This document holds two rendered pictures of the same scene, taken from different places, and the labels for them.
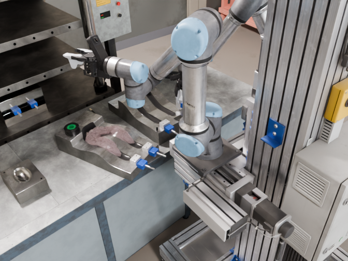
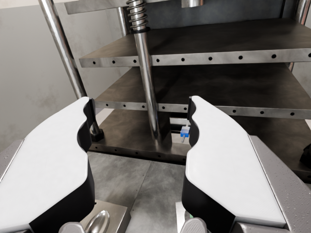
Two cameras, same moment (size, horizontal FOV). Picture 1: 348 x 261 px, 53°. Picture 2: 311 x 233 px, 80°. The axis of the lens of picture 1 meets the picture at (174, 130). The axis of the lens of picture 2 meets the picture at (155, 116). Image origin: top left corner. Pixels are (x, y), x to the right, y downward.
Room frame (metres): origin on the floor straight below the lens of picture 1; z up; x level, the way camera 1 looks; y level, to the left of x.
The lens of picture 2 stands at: (1.31, 0.31, 1.51)
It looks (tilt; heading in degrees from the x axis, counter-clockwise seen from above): 32 degrees down; 63
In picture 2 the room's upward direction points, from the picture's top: 9 degrees counter-clockwise
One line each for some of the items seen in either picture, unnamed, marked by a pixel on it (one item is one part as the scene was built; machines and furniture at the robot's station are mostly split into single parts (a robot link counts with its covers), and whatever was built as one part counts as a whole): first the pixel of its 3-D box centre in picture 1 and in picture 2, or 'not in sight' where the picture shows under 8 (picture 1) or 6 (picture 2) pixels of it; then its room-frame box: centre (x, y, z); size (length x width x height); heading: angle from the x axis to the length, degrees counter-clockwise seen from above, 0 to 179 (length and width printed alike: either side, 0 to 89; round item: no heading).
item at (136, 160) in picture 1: (143, 164); not in sight; (1.30, 0.16, 0.86); 0.13 x 0.05 x 0.05; 58
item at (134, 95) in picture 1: (136, 91); not in sight; (1.22, 0.14, 1.33); 0.11 x 0.08 x 0.11; 151
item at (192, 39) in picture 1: (194, 91); not in sight; (1.08, -0.08, 1.41); 0.15 x 0.12 x 0.55; 151
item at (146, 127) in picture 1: (148, 109); not in sight; (1.78, 0.15, 0.87); 0.50 x 0.26 x 0.14; 41
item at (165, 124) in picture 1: (170, 129); not in sight; (1.54, 0.02, 0.89); 0.13 x 0.05 x 0.05; 41
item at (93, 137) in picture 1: (107, 136); not in sight; (1.49, 0.36, 0.90); 0.26 x 0.18 x 0.08; 58
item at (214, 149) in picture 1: (206, 140); not in sight; (1.20, -0.14, 1.09); 0.15 x 0.15 x 0.10
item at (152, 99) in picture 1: (147, 103); not in sight; (1.76, 0.15, 0.92); 0.35 x 0.16 x 0.09; 41
